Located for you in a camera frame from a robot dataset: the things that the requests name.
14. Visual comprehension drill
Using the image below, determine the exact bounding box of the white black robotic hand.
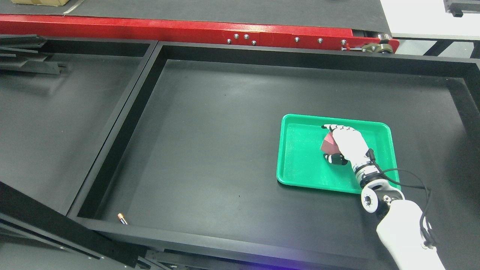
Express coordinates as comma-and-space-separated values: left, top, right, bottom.
322, 124, 373, 171

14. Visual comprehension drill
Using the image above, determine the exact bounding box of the pink block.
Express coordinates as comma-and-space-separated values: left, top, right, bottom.
320, 131, 341, 155

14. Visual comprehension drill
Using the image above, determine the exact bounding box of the green plastic tray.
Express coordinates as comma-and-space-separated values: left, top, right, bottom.
276, 114, 397, 194

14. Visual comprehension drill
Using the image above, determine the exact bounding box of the black metal shelf right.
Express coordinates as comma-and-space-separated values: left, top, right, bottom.
70, 43, 479, 270

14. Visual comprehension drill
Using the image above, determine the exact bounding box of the black metal shelf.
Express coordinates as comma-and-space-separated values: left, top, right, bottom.
70, 43, 479, 270
1, 35, 157, 269

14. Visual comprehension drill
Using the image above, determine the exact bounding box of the black metal shelf left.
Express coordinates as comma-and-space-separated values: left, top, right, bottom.
1, 35, 157, 269

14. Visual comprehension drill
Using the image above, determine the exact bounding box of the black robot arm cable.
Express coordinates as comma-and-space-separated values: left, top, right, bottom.
367, 148, 438, 249

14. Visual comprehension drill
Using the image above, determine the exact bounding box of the red conveyor frame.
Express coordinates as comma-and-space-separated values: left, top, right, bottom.
0, 14, 400, 52

